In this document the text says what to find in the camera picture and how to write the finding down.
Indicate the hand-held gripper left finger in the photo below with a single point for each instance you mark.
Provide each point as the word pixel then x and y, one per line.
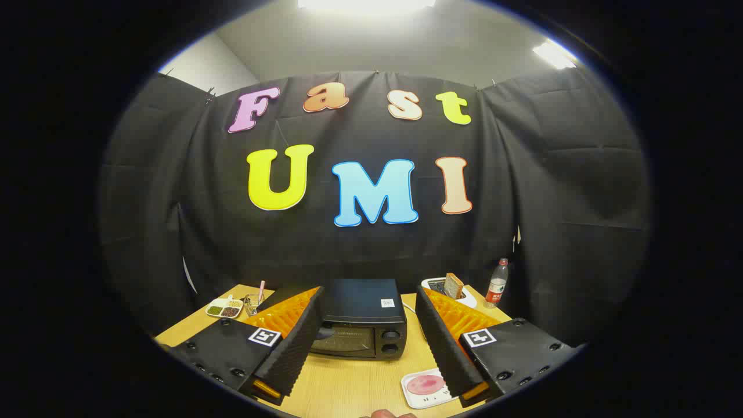
pixel 296 348

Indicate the long ceiling light panel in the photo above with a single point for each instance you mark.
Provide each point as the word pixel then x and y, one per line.
pixel 365 4

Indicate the white square plate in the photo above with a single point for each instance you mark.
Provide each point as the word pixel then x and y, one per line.
pixel 415 399

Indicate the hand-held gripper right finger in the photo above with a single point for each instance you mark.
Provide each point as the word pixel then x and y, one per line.
pixel 444 348

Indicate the clear water bottle red label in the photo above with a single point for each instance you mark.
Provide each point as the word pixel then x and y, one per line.
pixel 496 287

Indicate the small ceiling light panel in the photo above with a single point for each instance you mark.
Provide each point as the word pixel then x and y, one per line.
pixel 554 55

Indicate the black toaster oven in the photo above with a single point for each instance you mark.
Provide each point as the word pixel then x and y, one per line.
pixel 363 302

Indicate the white divided dish of beans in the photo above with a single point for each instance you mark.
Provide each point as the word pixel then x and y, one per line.
pixel 223 309

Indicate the brown bread slice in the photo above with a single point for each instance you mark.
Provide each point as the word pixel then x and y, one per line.
pixel 454 285

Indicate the white pop-up toaster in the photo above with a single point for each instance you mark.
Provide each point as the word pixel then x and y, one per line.
pixel 468 301

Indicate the pink ham slice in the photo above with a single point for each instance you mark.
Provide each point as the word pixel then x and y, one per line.
pixel 424 384

